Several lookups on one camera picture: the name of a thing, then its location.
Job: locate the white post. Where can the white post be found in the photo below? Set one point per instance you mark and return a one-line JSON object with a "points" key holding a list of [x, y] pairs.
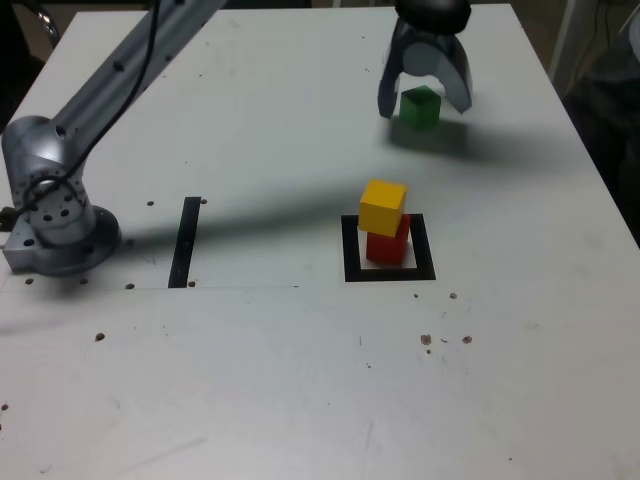
{"points": [[561, 40]]}

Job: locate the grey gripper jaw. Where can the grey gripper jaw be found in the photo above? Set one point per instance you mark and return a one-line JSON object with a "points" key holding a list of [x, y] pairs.
{"points": [[387, 85], [457, 80]]}

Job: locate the chrome chair tube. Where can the chrome chair tube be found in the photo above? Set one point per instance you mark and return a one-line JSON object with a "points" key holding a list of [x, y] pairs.
{"points": [[50, 22]]}

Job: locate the yellow cube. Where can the yellow cube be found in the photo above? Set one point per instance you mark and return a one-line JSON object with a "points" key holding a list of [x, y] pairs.
{"points": [[382, 210]]}

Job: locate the black tape strip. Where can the black tape strip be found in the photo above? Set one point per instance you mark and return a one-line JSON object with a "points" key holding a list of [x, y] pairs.
{"points": [[184, 240]]}

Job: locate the green cube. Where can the green cube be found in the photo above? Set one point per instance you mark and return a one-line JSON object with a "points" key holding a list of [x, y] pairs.
{"points": [[420, 110]]}

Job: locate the red cube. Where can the red cube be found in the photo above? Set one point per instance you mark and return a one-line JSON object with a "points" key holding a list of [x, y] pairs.
{"points": [[387, 247]]}

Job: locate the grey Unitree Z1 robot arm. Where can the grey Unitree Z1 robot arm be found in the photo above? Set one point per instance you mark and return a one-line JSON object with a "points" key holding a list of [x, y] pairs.
{"points": [[110, 85]]}

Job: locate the black tape square outline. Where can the black tape square outline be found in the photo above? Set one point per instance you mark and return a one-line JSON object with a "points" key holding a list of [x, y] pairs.
{"points": [[350, 250]]}

